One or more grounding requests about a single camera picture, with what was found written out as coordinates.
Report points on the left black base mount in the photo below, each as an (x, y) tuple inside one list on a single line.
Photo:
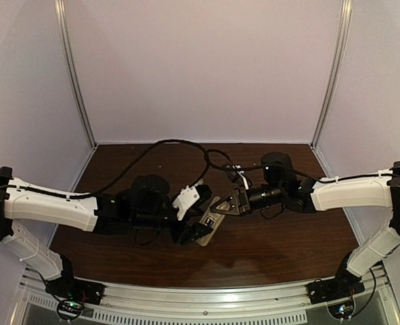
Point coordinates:
[(73, 295)]

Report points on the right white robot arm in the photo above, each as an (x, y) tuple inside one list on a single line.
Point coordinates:
[(310, 195)]

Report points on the grey remote control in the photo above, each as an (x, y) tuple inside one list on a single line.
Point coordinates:
[(203, 241)]

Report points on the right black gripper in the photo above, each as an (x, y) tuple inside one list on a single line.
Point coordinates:
[(240, 200)]

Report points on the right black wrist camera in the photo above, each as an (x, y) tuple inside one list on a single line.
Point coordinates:
[(235, 175)]

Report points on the right aluminium frame post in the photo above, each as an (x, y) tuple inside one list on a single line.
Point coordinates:
[(344, 23)]

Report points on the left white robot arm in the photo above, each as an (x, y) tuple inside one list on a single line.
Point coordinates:
[(144, 206)]

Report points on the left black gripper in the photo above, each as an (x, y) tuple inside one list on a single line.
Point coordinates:
[(185, 233)]

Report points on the aluminium frame post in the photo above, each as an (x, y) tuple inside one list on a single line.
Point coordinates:
[(73, 77), (344, 23)]

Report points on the front aluminium rail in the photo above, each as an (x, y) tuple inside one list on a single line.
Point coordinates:
[(287, 303)]

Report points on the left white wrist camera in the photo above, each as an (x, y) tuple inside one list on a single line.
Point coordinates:
[(187, 197)]

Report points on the left aluminium frame post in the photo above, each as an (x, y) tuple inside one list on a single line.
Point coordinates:
[(73, 77)]

